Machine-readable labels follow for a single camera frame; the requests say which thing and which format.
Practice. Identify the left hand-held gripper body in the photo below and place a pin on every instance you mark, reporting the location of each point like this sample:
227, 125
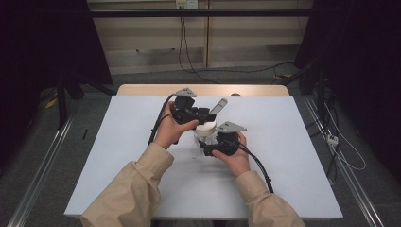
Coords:
186, 112

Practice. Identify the black curtain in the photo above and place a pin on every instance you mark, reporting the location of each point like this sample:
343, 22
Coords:
41, 47
362, 56

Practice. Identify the person's left hand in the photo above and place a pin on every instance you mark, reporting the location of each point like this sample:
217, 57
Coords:
170, 132

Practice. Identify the wooden table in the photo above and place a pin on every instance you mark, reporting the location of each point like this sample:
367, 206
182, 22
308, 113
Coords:
142, 90

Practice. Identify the white board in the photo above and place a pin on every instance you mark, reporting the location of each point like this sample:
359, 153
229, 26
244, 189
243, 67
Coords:
283, 157

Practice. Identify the black stand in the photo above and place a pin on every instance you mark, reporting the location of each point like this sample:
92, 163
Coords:
63, 101

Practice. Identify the white wall outlet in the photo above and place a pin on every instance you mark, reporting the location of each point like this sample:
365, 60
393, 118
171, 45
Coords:
186, 3

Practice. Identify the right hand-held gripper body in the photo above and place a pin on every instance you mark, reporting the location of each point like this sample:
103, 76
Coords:
228, 138

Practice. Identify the white power strip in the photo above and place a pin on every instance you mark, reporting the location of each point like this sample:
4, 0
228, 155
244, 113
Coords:
332, 139

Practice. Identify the metal floor rail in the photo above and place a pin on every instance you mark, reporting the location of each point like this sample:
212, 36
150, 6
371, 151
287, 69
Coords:
41, 170
350, 179

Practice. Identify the black horizontal bar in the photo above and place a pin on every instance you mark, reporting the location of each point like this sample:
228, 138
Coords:
201, 13

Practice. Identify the small black floor item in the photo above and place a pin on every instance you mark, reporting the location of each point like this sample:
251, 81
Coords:
84, 134

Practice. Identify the person's right hand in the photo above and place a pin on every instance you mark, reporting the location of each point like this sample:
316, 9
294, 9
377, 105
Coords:
239, 162

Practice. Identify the clear plastic jar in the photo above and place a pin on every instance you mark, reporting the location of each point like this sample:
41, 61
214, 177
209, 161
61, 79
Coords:
206, 138

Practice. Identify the dark round table grommet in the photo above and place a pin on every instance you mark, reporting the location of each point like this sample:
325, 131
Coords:
235, 94

